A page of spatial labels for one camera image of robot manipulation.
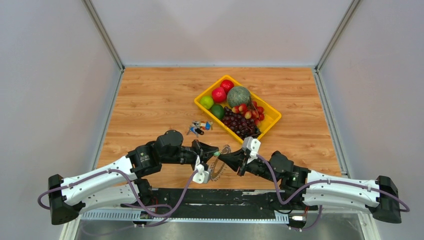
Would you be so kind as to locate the red apple far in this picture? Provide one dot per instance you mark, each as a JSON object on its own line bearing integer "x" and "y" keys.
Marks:
{"x": 227, "y": 85}

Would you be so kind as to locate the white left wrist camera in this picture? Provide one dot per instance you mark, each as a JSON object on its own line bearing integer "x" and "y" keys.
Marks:
{"x": 202, "y": 172}

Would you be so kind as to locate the yellow plastic tray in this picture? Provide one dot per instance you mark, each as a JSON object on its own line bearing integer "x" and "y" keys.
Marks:
{"x": 272, "y": 116}

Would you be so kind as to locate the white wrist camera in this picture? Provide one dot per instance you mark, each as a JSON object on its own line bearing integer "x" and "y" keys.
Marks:
{"x": 202, "y": 172}
{"x": 251, "y": 147}

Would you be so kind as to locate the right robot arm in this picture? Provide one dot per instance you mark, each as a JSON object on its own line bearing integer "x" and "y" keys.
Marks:
{"x": 300, "y": 185}

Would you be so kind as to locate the green netted melon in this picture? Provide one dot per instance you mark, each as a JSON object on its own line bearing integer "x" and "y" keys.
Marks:
{"x": 238, "y": 95}

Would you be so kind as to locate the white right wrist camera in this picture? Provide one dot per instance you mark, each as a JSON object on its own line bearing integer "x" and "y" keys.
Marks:
{"x": 251, "y": 147}

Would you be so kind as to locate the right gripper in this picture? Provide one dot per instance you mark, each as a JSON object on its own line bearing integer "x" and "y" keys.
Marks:
{"x": 235, "y": 160}

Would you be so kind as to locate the red apple near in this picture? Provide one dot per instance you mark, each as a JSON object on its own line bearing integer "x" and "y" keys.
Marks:
{"x": 219, "y": 95}

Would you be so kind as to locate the red apple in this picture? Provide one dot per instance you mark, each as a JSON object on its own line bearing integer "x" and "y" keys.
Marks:
{"x": 219, "y": 95}
{"x": 227, "y": 85}

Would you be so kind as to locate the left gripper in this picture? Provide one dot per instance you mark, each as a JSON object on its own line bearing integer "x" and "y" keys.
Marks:
{"x": 206, "y": 151}

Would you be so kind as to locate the light green apple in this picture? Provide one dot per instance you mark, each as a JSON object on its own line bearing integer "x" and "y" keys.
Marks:
{"x": 207, "y": 102}

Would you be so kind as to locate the purple grape bunch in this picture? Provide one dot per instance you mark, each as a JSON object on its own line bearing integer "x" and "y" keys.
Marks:
{"x": 239, "y": 127}

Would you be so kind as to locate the dark green lime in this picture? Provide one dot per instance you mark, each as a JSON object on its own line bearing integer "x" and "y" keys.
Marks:
{"x": 218, "y": 111}

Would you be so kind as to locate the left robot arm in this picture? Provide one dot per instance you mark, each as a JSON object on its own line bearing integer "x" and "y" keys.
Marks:
{"x": 122, "y": 181}

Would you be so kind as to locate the pile of tagged keys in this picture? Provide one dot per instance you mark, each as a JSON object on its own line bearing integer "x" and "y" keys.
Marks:
{"x": 198, "y": 128}

